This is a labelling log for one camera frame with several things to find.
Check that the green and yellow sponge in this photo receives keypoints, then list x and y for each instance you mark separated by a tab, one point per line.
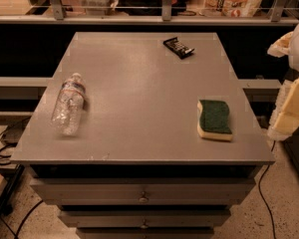
213	122

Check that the grey drawer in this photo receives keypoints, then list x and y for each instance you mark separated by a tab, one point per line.
154	191
151	233
144	218

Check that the middle grey drawer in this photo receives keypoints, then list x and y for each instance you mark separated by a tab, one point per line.
144	218

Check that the top grey drawer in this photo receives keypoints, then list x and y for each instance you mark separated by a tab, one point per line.
154	191

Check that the clear plastic water bottle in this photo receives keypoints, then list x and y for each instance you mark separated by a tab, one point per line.
69	106

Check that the grey drawer cabinet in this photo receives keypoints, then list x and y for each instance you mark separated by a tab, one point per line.
140	117

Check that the black candy bar wrapper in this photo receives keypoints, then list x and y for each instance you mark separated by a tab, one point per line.
177	47

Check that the bottom grey drawer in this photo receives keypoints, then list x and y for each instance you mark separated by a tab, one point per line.
151	233

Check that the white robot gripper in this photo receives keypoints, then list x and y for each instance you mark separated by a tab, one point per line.
285	121

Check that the black bag behind rail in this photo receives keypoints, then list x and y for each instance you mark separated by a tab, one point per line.
149	7

